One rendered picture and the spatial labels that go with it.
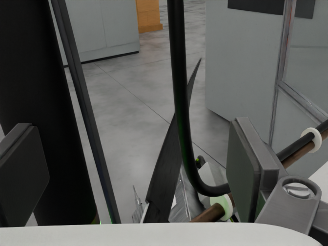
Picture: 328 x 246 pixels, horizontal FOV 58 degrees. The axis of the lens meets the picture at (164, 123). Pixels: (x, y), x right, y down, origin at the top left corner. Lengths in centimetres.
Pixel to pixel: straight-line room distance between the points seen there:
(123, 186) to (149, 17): 643
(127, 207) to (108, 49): 413
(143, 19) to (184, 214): 786
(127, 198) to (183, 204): 176
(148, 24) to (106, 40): 268
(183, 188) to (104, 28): 534
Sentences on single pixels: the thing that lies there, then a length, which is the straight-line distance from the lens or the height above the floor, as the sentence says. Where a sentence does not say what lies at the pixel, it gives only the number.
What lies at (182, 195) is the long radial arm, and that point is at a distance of 63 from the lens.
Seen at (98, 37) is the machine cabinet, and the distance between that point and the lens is 586.
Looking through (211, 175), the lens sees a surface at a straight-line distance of 64.
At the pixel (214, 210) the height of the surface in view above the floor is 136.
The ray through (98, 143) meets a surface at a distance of 15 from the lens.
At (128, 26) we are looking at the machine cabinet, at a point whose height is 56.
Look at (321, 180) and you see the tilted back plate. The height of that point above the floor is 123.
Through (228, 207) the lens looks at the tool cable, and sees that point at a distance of 29.
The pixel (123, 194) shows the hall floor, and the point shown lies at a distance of 239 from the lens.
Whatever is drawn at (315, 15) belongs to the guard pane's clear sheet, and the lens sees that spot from 137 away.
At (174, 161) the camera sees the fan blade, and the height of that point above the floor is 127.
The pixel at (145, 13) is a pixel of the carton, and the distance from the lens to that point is 833.
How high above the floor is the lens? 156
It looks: 28 degrees down
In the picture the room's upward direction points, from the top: 4 degrees counter-clockwise
